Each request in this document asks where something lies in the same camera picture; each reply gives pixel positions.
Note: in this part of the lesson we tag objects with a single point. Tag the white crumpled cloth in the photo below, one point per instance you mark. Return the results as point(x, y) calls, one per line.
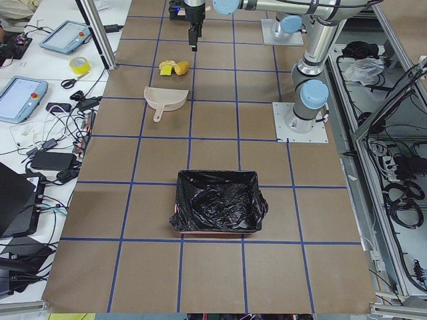
point(364, 71)

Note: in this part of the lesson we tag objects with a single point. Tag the black laptop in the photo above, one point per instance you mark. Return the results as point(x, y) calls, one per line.
point(21, 195)

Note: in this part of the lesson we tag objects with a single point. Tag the blue teach pendant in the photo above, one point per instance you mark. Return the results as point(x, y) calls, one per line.
point(66, 38)
point(20, 97)

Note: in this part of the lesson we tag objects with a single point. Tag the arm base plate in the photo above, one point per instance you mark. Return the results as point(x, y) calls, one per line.
point(273, 35)
point(291, 129)

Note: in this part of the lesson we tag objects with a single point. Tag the black power adapter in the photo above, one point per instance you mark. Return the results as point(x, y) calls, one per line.
point(53, 161)

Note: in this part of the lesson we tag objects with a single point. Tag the bin with black bag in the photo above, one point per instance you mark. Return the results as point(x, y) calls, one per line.
point(213, 201)

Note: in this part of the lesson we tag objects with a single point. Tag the upper blue teach pendant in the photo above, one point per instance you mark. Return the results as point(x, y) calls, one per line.
point(66, 38)

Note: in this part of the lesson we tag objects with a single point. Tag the orange mango-like fruit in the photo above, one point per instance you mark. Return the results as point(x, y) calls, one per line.
point(181, 68)

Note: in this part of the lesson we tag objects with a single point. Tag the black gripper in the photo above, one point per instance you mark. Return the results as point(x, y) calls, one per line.
point(194, 13)

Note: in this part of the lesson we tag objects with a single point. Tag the yellow tape roll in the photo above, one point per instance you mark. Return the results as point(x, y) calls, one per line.
point(80, 65)

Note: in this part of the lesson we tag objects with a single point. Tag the yellow wedge piece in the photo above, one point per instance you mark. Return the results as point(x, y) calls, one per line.
point(166, 70)

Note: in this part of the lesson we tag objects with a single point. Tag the beige hand brush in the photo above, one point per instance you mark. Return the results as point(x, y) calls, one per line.
point(177, 11)

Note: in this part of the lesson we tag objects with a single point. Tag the pale melon slice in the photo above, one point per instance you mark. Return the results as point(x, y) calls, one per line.
point(166, 63)

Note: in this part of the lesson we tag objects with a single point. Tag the aluminium frame post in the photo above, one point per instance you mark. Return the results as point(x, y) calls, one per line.
point(92, 19)

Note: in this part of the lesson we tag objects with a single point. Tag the lower blue teach pendant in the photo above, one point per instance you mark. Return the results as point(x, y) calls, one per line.
point(20, 97)

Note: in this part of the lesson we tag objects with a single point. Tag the black scissors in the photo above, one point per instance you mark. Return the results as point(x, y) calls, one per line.
point(69, 83)

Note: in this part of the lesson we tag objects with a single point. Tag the beige plastic dustpan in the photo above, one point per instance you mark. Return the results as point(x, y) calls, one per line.
point(162, 100)

